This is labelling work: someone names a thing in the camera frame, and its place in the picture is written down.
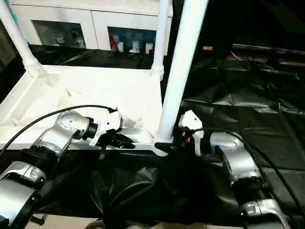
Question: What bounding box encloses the white plastic table top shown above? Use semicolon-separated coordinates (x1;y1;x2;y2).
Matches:
0;63;176;158

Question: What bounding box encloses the black plastic mat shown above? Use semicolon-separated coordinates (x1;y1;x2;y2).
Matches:
0;42;305;227

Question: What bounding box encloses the dark rounded robot foot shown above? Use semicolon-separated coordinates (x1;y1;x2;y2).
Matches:
87;219;106;229

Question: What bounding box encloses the black metal workbench leg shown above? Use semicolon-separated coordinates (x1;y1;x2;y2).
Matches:
30;213;47;224

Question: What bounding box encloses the white cabinet with glass doors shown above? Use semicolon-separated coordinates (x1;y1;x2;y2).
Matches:
9;0;173;57

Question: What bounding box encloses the teal plastic stool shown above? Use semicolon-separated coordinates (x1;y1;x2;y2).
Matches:
10;2;31;46

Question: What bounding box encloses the grey curtain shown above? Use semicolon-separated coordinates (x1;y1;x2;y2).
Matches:
0;20;24;70

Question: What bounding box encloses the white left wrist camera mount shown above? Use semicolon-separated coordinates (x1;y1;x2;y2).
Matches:
89;108;123;147

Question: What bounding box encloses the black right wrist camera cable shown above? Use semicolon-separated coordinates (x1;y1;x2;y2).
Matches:
188;127;303;229

